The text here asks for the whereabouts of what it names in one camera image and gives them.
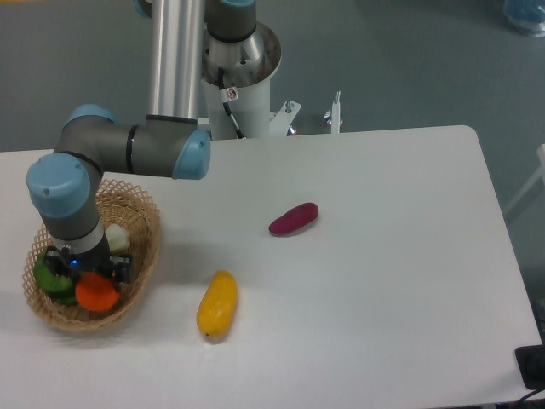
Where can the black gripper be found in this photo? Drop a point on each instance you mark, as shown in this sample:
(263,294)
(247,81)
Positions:
(67,263)

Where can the orange fruit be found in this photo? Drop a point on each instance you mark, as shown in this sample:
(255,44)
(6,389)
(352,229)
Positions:
(96,293)

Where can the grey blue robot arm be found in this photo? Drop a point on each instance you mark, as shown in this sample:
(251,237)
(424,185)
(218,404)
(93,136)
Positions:
(63,184)

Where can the woven wicker basket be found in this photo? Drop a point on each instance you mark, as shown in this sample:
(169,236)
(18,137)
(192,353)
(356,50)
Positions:
(130,207)

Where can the green bok choy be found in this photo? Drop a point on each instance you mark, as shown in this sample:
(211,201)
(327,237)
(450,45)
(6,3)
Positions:
(62,290)

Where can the yellow mango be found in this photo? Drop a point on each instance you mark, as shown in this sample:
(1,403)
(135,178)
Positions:
(218,306)

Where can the purple sweet potato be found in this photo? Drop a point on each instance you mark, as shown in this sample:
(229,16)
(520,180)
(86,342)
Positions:
(294,219)

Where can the black device at edge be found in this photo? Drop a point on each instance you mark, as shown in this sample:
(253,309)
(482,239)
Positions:
(530,360)

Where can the blue bag in corner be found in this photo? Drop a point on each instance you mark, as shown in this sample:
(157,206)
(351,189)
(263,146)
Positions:
(526,16)

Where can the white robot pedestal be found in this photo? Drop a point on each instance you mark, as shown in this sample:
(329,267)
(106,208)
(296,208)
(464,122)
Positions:
(236,79)

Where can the white clamp bracket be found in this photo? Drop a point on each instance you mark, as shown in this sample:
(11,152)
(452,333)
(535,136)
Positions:
(333,118)

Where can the white frame at right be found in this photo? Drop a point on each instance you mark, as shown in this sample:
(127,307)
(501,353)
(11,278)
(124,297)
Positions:
(529,190)

